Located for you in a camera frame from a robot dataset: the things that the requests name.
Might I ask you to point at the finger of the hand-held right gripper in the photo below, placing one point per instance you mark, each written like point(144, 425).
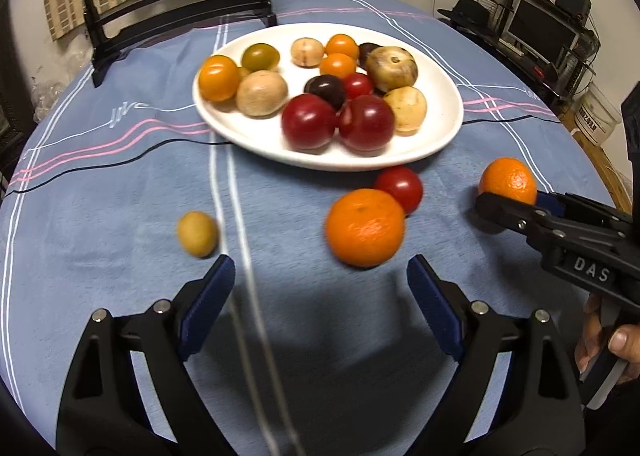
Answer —
point(547, 202)
point(510, 213)

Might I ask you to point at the pale beige round fruit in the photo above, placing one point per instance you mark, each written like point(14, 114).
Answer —
point(307, 52)

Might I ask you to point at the green yellow tomato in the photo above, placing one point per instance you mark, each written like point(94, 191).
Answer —
point(260, 57)

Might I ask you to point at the smooth dark maroon fruit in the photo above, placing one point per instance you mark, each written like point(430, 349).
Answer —
point(325, 88)

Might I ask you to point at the black desk shelf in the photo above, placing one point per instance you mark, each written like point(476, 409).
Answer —
point(525, 71)

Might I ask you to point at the white bucket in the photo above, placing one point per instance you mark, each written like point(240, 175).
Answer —
point(597, 116)

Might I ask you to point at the small yellow green fruit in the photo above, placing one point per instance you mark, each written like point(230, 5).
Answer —
point(198, 234)

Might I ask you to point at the blue striped tablecloth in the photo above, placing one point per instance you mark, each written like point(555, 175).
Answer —
point(125, 186)

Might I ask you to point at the wrinkled dark purple fruit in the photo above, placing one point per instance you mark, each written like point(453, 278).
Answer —
point(367, 52)

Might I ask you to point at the computer monitor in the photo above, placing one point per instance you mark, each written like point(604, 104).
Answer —
point(540, 31)

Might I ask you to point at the cardboard box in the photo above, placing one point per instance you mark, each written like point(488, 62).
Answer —
point(617, 186)

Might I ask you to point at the spotted beige round fruit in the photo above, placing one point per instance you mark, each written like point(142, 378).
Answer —
point(392, 68)

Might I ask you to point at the tan round fruit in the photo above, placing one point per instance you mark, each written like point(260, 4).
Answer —
point(261, 93)

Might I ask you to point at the small red tomato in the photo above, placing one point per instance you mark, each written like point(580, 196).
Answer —
point(402, 186)
point(358, 85)

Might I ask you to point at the large orange mandarin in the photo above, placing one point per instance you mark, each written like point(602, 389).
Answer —
point(365, 228)

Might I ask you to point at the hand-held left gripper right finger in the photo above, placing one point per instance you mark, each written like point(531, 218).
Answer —
point(435, 306)

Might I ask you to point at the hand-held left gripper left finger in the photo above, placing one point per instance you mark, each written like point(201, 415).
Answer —
point(207, 301)

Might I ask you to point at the black hat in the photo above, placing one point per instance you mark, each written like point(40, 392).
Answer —
point(467, 11)

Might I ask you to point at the small orange tomato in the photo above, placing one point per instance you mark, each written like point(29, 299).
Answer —
point(337, 66)

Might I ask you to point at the white oval plate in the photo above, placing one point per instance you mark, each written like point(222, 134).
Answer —
point(250, 136)

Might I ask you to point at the person's right hand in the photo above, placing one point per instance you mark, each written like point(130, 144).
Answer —
point(625, 341)

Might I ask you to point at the yellowish beige round fruit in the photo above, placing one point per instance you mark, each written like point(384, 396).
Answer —
point(407, 108)

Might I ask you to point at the yellow orange tomato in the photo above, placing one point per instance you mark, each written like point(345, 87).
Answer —
point(218, 78)

